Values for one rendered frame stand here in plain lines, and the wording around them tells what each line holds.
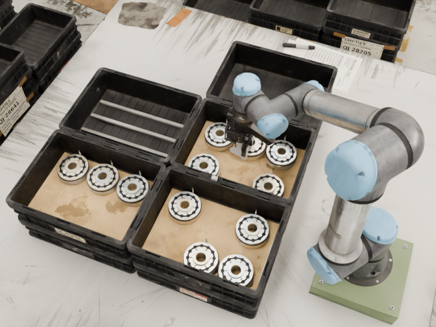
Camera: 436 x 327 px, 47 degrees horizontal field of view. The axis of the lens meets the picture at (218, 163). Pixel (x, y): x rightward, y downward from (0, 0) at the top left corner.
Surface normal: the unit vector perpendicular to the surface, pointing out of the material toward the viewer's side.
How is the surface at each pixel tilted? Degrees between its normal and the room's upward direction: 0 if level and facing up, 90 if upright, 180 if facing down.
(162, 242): 0
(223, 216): 0
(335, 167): 82
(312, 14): 0
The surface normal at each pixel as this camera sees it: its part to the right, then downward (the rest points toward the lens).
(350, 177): -0.84, 0.36
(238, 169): 0.00, -0.56
